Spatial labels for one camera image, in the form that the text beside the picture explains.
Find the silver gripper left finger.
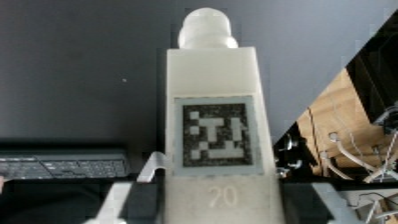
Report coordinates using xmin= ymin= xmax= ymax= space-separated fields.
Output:
xmin=83 ymin=151 xmax=168 ymax=224

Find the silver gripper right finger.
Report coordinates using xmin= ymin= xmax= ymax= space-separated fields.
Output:
xmin=310 ymin=183 xmax=362 ymax=224

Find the white leg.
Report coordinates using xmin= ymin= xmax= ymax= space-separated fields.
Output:
xmin=163 ymin=8 xmax=284 ymax=224

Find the black keyboard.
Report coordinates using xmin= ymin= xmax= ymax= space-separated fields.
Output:
xmin=0 ymin=148 xmax=131 ymax=180

